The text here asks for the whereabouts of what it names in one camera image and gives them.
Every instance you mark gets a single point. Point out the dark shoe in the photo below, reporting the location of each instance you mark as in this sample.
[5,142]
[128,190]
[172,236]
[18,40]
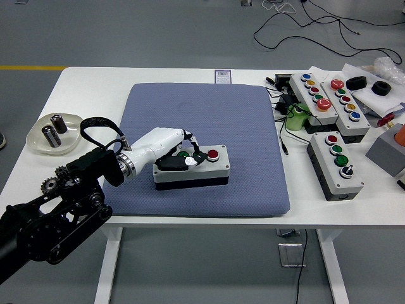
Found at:
[2,141]

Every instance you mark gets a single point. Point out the blue-grey textured mat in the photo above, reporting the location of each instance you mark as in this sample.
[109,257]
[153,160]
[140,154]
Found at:
[221,120]

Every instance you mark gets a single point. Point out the white shallow dish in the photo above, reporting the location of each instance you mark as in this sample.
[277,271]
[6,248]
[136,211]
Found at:
[36,141]

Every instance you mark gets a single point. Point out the black power adapter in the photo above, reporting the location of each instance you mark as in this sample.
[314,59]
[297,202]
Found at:
[286,101]

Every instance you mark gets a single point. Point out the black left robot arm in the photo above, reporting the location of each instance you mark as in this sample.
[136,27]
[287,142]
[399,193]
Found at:
[57,215]

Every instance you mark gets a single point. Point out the metal floor plate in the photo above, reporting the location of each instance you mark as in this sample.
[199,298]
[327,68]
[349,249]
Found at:
[288,256]

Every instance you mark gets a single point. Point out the grey four-button control box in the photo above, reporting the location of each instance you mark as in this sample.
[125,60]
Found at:
[215,172]
[326,164]

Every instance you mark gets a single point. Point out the barcode label sticker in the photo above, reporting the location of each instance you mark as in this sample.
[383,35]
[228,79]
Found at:
[223,77]

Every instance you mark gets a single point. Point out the dark cylindrical battery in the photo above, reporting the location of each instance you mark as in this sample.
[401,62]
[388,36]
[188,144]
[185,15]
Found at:
[52,136]
[58,124]

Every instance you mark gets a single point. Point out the light green plastic cylinder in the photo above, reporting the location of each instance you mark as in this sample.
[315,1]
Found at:
[295,120]

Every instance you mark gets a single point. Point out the clear bubble wrap bag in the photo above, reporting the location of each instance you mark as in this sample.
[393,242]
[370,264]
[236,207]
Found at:
[390,69]

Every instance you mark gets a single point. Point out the black electronic device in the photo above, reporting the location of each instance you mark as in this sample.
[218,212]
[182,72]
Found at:
[281,80]

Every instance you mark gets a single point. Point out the grey block box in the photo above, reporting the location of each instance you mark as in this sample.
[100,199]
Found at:
[386,152]

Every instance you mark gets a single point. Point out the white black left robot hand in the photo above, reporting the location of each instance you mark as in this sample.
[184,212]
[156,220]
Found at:
[158,142]

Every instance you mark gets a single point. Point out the grey five-button control box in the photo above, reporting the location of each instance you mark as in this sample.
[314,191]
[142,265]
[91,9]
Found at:
[357,126]
[303,90]

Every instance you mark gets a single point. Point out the orange object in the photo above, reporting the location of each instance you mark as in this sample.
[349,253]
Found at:
[401,134]

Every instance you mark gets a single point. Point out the white table leg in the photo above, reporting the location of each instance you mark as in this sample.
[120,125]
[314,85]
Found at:
[107,269]
[335,269]

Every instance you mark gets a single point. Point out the white paper sheet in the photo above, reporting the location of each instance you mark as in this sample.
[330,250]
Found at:
[379,103]

